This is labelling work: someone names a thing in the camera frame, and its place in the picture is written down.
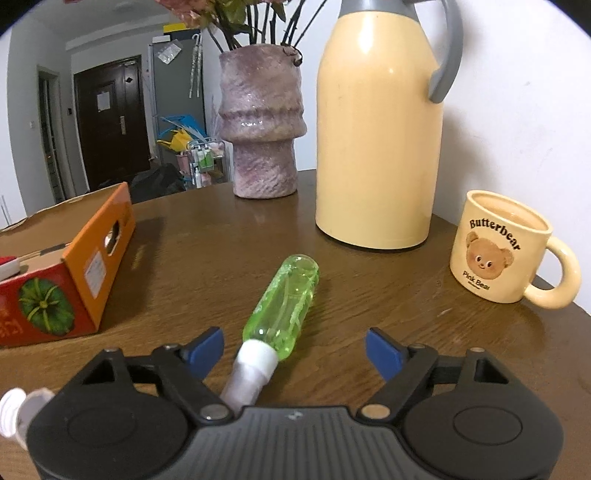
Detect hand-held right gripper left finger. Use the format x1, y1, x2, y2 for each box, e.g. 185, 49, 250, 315
69, 327, 234, 426

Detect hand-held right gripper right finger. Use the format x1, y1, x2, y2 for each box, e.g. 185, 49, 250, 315
358, 327, 511, 425

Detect green spray bottle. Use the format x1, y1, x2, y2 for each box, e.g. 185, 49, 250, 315
219, 254, 320, 411

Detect red cardboard box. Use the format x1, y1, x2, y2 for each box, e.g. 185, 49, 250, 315
0, 181, 137, 349

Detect yellow bear mug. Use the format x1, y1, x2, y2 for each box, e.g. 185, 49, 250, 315
450, 189, 581, 310

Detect black bag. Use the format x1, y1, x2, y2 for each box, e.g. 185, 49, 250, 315
129, 164, 185, 204

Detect white plastic jar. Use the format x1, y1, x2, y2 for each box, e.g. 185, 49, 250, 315
16, 389, 55, 450

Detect metal trolley with bottles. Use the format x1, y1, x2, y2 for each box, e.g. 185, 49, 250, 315
178, 138, 227, 188

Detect yellow thermos jug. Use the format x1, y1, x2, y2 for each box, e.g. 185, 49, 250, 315
315, 0, 464, 250

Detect blue and yellow toys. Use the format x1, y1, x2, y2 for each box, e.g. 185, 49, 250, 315
154, 115, 206, 153

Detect pink stone vase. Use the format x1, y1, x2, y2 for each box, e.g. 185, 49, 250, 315
218, 44, 307, 199

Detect dark entrance door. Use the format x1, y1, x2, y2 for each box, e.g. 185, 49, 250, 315
74, 55, 151, 192

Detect grey refrigerator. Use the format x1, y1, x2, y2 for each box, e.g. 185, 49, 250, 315
148, 37, 206, 139

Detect interior doorway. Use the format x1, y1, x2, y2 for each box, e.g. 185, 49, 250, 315
37, 67, 70, 204

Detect hanging folded umbrella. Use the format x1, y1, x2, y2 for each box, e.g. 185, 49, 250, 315
189, 34, 204, 99

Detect clear plastic bag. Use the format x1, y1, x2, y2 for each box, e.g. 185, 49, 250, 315
157, 41, 183, 63

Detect bunch of dried pink roses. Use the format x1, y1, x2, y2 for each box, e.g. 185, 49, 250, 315
157, 0, 328, 54

